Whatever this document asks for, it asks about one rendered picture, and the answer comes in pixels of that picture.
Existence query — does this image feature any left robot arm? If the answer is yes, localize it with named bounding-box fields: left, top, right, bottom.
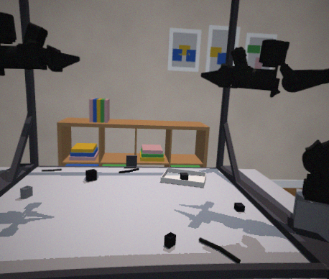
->
left=231, top=40, right=329, bottom=204

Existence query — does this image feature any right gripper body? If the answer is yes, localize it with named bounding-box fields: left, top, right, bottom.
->
left=13, top=40, right=49, bottom=70

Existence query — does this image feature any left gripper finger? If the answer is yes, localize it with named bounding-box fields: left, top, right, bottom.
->
left=201, top=68, right=221, bottom=85

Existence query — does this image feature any dark grey metal support frame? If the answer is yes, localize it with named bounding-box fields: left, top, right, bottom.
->
left=6, top=0, right=241, bottom=182

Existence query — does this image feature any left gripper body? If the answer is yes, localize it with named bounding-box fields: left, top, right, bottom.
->
left=218, top=63, right=257, bottom=89

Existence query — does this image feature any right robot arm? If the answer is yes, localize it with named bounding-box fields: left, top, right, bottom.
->
left=0, top=12, right=48, bottom=76

